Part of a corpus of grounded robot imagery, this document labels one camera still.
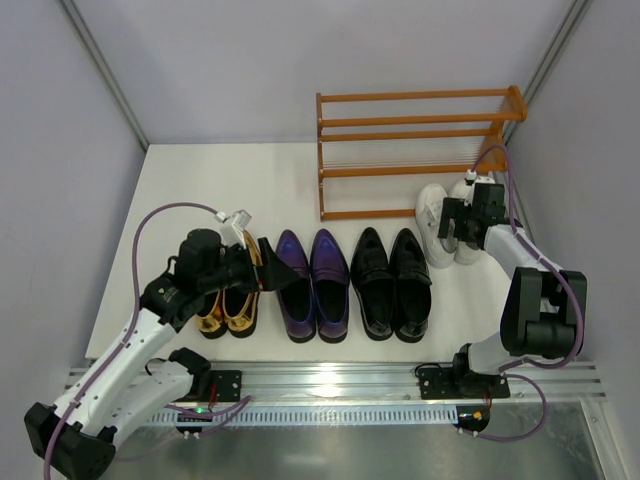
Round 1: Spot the black patent loafer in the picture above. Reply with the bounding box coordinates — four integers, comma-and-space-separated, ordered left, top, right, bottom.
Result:
350, 227, 395, 341
389, 228, 432, 343

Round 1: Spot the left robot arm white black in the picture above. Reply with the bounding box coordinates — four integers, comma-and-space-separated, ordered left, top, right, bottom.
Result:
24, 229, 299, 479

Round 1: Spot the aluminium mounting rail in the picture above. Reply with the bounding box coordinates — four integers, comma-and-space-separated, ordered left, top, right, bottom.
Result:
213, 361, 606, 406

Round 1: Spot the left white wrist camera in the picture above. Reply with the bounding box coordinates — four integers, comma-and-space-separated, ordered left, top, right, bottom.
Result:
216, 209, 252, 248

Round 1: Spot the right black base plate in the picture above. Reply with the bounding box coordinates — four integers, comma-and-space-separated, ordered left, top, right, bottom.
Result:
414, 363, 510, 400

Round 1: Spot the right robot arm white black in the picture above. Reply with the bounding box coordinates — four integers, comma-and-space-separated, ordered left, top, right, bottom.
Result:
438, 183, 587, 398

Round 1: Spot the purple loafer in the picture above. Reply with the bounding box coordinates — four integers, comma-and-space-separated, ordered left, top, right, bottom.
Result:
311, 229, 350, 344
276, 230, 316, 343

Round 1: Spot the left purple loafer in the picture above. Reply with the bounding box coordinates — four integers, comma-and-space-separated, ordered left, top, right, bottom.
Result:
276, 230, 316, 343

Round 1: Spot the slotted grey cable duct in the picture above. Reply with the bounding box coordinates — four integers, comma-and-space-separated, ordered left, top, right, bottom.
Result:
145, 403, 458, 429

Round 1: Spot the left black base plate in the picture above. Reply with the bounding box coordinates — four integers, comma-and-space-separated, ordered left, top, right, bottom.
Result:
200, 369, 243, 404

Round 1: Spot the right purple loafer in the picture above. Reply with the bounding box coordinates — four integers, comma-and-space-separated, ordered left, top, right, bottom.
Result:
311, 229, 350, 344

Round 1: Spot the left gold loafer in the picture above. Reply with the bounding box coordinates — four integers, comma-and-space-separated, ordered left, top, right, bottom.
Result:
195, 291, 227, 340

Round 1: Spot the orange wooden shoe shelf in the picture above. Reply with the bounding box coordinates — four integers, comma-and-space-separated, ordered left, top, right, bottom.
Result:
315, 85, 528, 221

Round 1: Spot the white sneaker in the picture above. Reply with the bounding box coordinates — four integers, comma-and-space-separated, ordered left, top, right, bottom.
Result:
449, 176, 495, 265
415, 183, 457, 269

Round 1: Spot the right aluminium corner post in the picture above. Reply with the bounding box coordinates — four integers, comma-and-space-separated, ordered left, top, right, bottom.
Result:
502, 0, 594, 144

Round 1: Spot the right gold loafer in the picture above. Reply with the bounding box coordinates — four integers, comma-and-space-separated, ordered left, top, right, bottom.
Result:
222, 229, 265, 340

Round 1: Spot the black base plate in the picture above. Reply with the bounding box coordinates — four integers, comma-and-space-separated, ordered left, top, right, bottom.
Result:
414, 363, 510, 400
200, 369, 243, 404

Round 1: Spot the gold loafer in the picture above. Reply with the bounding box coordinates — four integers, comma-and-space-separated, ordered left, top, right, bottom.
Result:
195, 291, 227, 340
222, 229, 265, 340

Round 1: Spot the aluminium corner post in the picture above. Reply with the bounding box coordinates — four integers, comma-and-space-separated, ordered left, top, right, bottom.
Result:
502, 0, 594, 144
56, 0, 150, 152

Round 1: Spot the left aluminium corner post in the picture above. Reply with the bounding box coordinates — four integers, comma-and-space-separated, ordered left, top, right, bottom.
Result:
56, 0, 150, 152

